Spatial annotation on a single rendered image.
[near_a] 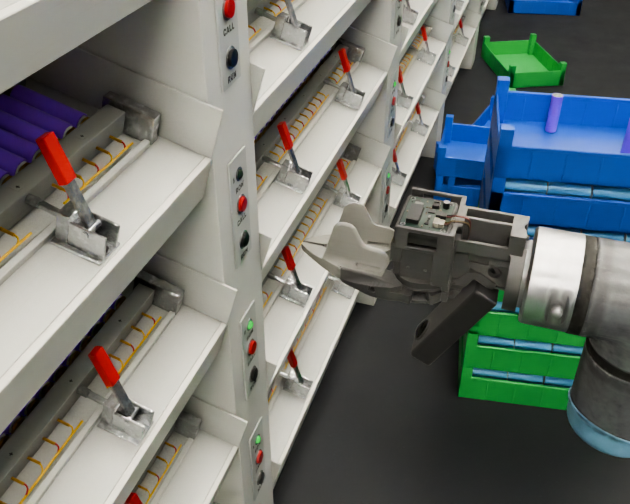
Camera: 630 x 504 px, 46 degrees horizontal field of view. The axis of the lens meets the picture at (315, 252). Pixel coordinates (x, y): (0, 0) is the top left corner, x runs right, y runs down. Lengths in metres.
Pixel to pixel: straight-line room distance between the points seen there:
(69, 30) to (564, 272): 0.43
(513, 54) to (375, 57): 1.69
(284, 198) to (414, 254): 0.32
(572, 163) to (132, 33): 0.72
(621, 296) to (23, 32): 0.49
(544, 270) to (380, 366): 0.87
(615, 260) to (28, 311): 0.46
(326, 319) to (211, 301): 0.61
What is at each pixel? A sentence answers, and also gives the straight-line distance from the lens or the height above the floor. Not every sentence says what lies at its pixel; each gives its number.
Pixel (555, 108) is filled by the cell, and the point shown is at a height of 0.53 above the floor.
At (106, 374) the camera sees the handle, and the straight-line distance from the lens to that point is 0.64.
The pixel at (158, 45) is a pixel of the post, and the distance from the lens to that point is 0.65.
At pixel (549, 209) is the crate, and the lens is 1.20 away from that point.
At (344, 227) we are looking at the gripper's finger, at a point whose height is 0.66.
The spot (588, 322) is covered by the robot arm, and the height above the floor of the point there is 0.63.
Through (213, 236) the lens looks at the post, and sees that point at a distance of 0.72.
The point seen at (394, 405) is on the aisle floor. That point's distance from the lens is 1.43.
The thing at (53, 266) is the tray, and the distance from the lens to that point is 0.54.
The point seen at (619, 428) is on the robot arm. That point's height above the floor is 0.51.
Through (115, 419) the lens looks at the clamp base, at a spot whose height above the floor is 0.56.
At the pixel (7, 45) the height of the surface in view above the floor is 0.91.
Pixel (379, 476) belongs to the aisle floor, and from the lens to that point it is 1.32.
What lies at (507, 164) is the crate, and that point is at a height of 0.50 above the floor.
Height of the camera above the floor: 1.05
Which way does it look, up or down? 36 degrees down
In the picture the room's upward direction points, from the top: straight up
